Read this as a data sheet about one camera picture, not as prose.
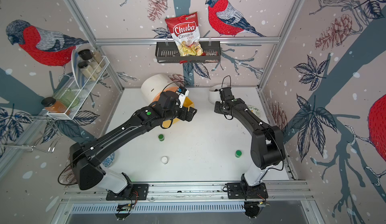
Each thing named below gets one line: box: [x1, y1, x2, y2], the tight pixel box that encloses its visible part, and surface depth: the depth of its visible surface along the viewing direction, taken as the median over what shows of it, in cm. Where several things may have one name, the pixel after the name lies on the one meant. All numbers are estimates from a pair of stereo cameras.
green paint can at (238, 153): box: [234, 150, 242, 159], surface depth 85 cm
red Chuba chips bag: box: [164, 11, 206, 64], surface depth 84 cm
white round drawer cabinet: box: [140, 73, 178, 105], surface depth 95 cm
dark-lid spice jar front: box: [77, 61, 97, 82], surface depth 79 cm
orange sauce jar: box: [41, 96, 71, 116], surface depth 63 cm
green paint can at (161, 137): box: [158, 134, 165, 142], surface depth 92 cm
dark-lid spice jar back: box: [77, 49, 94, 63], surface depth 81 cm
